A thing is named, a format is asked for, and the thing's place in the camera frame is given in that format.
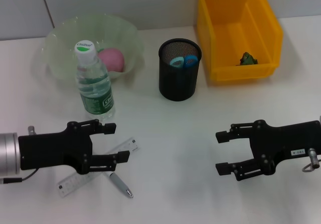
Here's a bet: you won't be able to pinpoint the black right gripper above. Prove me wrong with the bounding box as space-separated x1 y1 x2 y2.
215 120 321 182

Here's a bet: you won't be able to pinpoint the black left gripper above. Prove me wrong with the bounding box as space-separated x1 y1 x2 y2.
18 119 131 176

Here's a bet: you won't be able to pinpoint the clear water bottle green label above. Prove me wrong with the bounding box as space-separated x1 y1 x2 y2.
74 41 116 121

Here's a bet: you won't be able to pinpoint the pink toy peach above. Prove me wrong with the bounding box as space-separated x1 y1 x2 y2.
97 47 125 73

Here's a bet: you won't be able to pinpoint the green plastic wrapper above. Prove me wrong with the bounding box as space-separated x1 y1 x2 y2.
235 51 259 66

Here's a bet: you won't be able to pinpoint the blue child scissors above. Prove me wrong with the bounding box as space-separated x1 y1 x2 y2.
169 55 199 70

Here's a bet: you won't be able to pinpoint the clear plastic ruler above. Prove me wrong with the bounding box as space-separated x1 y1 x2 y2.
57 137 140 198

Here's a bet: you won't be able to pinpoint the black mesh pen holder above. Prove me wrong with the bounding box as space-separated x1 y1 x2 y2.
157 38 202 102

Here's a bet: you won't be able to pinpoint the translucent green plastic fruit bowl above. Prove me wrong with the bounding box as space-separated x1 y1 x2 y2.
46 13 145 83

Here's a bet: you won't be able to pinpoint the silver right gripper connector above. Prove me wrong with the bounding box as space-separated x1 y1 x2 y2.
307 148 321 165

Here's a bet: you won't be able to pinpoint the yellow plastic bin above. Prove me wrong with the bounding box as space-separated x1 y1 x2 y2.
195 0 284 82

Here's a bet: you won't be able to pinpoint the left arm cable with plug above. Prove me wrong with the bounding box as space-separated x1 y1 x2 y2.
0 168 38 185

